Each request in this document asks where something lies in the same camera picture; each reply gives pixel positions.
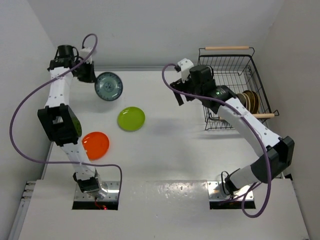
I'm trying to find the blue floral plate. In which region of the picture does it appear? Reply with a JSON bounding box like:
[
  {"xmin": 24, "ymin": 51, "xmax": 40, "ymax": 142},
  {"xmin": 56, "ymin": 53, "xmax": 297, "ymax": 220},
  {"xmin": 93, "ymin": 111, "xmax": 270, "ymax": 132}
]
[{"xmin": 94, "ymin": 72, "xmax": 123, "ymax": 102}]

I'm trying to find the green plate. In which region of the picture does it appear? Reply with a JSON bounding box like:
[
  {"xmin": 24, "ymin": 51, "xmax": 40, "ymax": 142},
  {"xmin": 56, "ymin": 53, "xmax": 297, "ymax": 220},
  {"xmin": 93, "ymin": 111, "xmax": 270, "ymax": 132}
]
[{"xmin": 117, "ymin": 106, "xmax": 146, "ymax": 132}]

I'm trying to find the yellow patterned plate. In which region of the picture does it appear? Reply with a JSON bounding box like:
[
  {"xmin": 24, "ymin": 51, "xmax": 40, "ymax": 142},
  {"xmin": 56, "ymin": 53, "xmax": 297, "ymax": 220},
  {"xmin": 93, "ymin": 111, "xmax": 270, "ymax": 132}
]
[{"xmin": 246, "ymin": 90, "xmax": 260, "ymax": 114}]

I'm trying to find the orange plate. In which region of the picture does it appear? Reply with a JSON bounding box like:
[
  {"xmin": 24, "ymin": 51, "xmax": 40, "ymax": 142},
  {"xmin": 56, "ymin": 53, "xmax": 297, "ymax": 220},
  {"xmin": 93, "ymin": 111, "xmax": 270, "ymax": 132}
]
[{"xmin": 82, "ymin": 131, "xmax": 110, "ymax": 161}]

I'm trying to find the cream floral plate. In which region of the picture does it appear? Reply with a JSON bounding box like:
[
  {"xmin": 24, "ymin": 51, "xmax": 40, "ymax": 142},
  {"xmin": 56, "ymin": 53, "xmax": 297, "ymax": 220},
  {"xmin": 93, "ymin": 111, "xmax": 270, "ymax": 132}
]
[{"xmin": 236, "ymin": 93, "xmax": 247, "ymax": 108}]

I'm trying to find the cream plate with black patch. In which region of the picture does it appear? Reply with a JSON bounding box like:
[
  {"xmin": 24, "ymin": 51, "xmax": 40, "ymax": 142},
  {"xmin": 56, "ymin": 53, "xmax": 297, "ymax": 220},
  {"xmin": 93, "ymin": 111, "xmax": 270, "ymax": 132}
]
[{"xmin": 242, "ymin": 92, "xmax": 251, "ymax": 112}]

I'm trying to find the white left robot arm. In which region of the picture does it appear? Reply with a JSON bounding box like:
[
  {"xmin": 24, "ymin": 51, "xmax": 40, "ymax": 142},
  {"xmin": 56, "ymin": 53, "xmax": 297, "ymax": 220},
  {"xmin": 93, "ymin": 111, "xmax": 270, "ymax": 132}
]
[{"xmin": 37, "ymin": 45, "xmax": 108, "ymax": 200}]

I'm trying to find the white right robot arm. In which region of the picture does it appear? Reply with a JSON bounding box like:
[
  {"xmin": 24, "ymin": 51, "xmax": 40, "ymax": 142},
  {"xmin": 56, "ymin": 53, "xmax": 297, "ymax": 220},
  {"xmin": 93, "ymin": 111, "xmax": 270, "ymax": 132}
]
[{"xmin": 169, "ymin": 59, "xmax": 295, "ymax": 195}]

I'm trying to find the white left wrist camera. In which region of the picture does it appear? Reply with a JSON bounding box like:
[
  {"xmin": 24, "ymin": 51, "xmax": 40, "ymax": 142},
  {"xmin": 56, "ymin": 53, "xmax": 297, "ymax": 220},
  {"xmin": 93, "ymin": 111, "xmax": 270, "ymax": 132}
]
[{"xmin": 78, "ymin": 47, "xmax": 96, "ymax": 61}]

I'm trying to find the black wire dish rack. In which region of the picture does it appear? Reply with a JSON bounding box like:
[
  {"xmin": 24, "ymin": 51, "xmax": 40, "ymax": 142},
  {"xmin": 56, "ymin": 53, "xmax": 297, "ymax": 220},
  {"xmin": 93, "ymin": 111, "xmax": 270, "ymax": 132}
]
[{"xmin": 197, "ymin": 46, "xmax": 279, "ymax": 126}]

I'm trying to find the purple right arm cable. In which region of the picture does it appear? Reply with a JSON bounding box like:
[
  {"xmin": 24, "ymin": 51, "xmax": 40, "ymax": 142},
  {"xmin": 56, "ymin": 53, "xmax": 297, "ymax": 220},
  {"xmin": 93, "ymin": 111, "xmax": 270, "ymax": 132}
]
[{"xmin": 161, "ymin": 62, "xmax": 272, "ymax": 218}]

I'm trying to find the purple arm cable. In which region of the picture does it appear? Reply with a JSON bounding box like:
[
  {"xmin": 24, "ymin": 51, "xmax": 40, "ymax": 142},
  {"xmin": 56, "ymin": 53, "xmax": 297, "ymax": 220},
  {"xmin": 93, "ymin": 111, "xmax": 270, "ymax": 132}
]
[
  {"xmin": 9, "ymin": 33, "xmax": 123, "ymax": 201},
  {"xmin": 161, "ymin": 62, "xmax": 272, "ymax": 218}
]

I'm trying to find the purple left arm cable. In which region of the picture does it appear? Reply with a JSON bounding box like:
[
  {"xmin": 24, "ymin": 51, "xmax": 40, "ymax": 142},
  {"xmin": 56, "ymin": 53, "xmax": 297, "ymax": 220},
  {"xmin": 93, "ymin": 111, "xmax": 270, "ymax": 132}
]
[{"xmin": 9, "ymin": 33, "xmax": 123, "ymax": 201}]

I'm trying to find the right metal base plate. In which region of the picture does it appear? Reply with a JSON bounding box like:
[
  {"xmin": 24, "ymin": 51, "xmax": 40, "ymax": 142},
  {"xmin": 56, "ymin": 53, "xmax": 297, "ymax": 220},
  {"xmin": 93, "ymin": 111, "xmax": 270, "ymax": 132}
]
[{"xmin": 207, "ymin": 180, "xmax": 251, "ymax": 202}]

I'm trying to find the metal base plate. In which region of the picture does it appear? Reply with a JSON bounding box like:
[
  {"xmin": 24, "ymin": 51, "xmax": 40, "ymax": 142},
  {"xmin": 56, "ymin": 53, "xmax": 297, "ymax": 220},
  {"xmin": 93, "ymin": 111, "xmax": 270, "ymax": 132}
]
[
  {"xmin": 73, "ymin": 181, "xmax": 120, "ymax": 202},
  {"xmin": 207, "ymin": 180, "xmax": 251, "ymax": 202}
]

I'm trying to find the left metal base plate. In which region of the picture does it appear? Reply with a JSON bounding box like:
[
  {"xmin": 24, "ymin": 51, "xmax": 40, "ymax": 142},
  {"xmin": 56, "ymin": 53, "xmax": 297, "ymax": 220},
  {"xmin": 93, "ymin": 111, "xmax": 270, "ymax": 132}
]
[{"xmin": 73, "ymin": 181, "xmax": 120, "ymax": 202}]

